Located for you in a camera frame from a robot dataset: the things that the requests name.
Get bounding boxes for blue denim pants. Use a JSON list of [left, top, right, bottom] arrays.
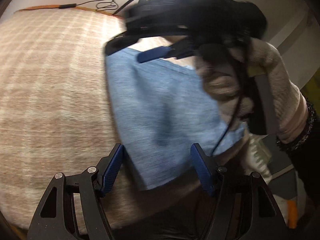
[[106, 48, 245, 190]]

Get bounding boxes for black sleeved right forearm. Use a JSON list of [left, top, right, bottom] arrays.
[[277, 101, 319, 239]]

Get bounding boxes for right hand in knit glove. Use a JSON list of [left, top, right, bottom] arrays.
[[195, 38, 308, 144]]

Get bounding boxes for beige plaid bed blanket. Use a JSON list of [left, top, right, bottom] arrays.
[[0, 8, 251, 231]]

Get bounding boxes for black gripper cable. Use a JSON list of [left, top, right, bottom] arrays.
[[211, 39, 247, 157]]

